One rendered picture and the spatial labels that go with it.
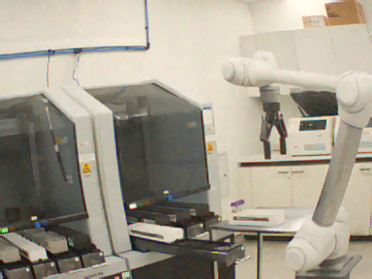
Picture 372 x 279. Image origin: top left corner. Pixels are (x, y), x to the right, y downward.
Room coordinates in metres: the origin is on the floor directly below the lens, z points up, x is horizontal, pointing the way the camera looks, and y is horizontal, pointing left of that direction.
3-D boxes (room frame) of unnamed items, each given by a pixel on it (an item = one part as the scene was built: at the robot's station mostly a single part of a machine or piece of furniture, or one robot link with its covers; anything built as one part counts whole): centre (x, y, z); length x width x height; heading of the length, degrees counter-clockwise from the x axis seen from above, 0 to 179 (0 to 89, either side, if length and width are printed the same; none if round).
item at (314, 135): (4.29, -1.35, 1.22); 0.62 x 0.56 x 0.64; 135
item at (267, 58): (1.80, -0.34, 1.54); 0.13 x 0.11 x 0.16; 131
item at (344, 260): (1.61, -0.58, 0.73); 0.22 x 0.18 x 0.06; 137
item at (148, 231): (2.18, 0.20, 0.83); 0.30 x 0.10 x 0.06; 47
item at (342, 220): (1.59, -0.56, 0.87); 0.18 x 0.16 x 0.22; 131
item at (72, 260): (2.00, 0.82, 0.78); 0.73 x 0.14 x 0.09; 47
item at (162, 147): (2.57, 0.28, 1.28); 0.61 x 0.51 x 0.63; 137
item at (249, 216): (2.21, -0.31, 0.85); 0.30 x 0.10 x 0.06; 45
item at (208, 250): (2.06, 0.07, 0.78); 0.73 x 0.14 x 0.09; 47
